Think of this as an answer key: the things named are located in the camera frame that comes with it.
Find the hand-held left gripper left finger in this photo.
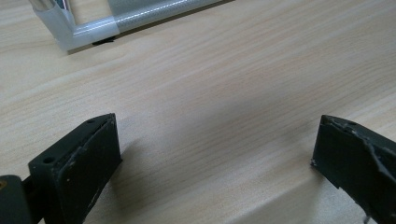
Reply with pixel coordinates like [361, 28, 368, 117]
[27, 112, 123, 224]

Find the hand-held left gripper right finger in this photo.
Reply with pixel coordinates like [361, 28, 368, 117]
[310, 114, 396, 224]

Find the clear plastic box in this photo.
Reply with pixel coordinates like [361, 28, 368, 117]
[28, 0, 232, 52]

